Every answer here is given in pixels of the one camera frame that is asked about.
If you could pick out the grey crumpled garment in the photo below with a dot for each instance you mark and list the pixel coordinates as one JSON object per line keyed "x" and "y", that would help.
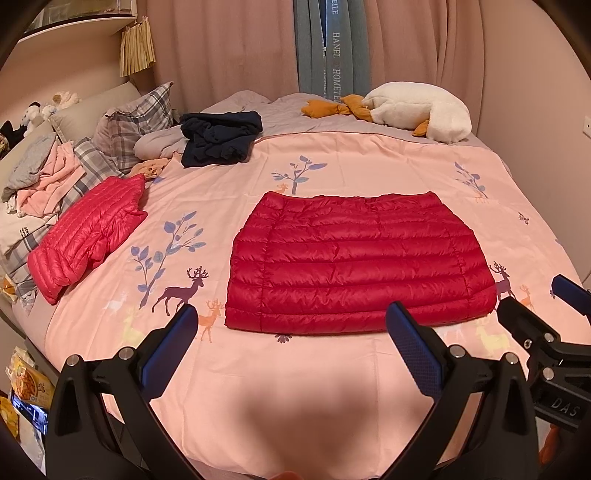
{"x": 27, "y": 166}

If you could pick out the peach small cloth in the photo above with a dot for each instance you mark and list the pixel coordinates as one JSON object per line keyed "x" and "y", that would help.
{"x": 147, "y": 167}

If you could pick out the large plaid pillow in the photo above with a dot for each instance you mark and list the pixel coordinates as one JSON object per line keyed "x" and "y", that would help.
{"x": 134, "y": 120}

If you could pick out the folded pink-red down jacket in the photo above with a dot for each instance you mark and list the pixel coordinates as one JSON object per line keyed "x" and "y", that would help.
{"x": 87, "y": 235}

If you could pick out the white goose plush toy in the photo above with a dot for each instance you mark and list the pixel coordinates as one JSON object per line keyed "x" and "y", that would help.
{"x": 415, "y": 106}

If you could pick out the pink curtain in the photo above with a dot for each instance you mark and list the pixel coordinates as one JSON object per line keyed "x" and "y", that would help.
{"x": 425, "y": 41}
{"x": 221, "y": 46}

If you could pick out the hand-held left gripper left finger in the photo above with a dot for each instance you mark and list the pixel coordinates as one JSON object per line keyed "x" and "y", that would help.
{"x": 173, "y": 341}

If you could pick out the navy blue garment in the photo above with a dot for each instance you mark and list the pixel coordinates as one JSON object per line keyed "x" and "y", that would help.
{"x": 217, "y": 138}

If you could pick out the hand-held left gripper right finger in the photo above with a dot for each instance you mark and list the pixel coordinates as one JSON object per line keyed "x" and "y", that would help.
{"x": 413, "y": 346}

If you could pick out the blue snack packet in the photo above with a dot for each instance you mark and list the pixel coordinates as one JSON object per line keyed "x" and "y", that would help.
{"x": 30, "y": 415}

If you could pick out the rolled grey cloth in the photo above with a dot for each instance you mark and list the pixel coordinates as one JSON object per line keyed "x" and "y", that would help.
{"x": 157, "y": 143}

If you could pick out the pink crumpled garment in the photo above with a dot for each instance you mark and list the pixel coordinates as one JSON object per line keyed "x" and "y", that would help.
{"x": 55, "y": 184}

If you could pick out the beige plush toy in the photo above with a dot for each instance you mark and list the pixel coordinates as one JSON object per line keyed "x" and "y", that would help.
{"x": 62, "y": 100}

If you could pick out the black plush toy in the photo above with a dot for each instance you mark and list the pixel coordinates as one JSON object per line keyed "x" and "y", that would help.
{"x": 11, "y": 134}

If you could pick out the wall shelf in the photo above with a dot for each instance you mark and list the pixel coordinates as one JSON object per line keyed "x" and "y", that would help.
{"x": 83, "y": 21}

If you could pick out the small plaid pillow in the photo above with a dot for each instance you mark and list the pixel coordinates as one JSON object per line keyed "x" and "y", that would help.
{"x": 94, "y": 166}

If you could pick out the yellow snack packet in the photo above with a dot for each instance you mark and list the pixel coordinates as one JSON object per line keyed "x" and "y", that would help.
{"x": 30, "y": 378}

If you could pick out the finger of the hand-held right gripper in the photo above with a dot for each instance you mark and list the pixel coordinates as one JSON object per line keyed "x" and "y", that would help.
{"x": 531, "y": 330}
{"x": 572, "y": 293}

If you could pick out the pink deer printed blanket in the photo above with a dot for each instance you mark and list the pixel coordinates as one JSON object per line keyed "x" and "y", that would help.
{"x": 295, "y": 392}

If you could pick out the blue-grey printed curtain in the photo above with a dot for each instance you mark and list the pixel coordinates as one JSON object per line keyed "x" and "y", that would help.
{"x": 332, "y": 46}

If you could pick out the white printed garment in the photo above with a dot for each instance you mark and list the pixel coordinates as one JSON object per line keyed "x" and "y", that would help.
{"x": 21, "y": 230}

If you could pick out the red down jacket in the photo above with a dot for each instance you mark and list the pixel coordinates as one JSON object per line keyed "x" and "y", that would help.
{"x": 360, "y": 263}

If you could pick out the white dog plush toy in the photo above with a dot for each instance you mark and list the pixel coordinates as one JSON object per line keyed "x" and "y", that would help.
{"x": 34, "y": 119}

